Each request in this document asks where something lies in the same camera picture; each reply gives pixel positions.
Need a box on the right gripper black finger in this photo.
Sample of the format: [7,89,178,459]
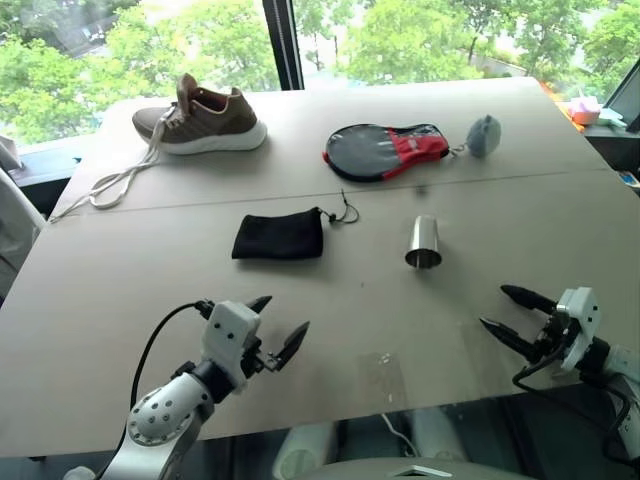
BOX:
[500,284,558,316]
[479,317,545,362]

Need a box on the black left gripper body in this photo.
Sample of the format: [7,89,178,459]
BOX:
[239,337,284,379]

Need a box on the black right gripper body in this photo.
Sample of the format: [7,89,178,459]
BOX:
[531,304,577,365]

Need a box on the clear tape patch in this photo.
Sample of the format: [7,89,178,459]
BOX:
[356,351,407,403]

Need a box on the white cylinder under table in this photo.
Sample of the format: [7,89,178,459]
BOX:
[278,423,335,480]
[412,408,472,464]

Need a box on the stainless steel cup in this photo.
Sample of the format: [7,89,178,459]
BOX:
[404,214,444,271]

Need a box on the grey fabric pouch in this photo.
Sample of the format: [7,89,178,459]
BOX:
[465,114,503,160]

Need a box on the black side shelf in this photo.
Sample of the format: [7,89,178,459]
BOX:
[583,124,640,189]

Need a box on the black and red paddle case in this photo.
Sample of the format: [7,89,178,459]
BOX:
[323,122,451,184]

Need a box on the brown sneaker with white laces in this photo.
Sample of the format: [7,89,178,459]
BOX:
[48,72,269,225]

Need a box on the pink bowl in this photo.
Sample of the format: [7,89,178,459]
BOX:
[569,96,602,126]

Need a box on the light green tray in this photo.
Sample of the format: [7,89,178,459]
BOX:
[597,106,627,129]

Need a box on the dark monitor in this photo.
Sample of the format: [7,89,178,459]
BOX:
[601,63,640,132]

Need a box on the black window mullion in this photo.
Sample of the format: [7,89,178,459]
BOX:
[263,0,306,93]

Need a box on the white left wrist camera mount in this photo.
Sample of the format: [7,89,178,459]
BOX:
[199,299,263,395]

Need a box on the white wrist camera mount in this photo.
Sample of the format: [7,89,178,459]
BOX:
[199,299,263,395]
[555,286,600,373]

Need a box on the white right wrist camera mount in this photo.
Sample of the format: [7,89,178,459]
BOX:
[555,286,600,373]

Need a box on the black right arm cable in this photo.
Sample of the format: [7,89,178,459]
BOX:
[511,360,640,467]

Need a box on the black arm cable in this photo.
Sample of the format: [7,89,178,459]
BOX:
[130,299,216,416]
[511,360,640,467]

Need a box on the black drawstring pouch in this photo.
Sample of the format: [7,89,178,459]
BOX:
[231,188,361,262]

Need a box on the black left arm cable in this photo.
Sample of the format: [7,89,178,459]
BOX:
[130,299,216,416]

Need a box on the white cable under table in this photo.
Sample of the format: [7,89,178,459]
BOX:
[381,412,417,455]

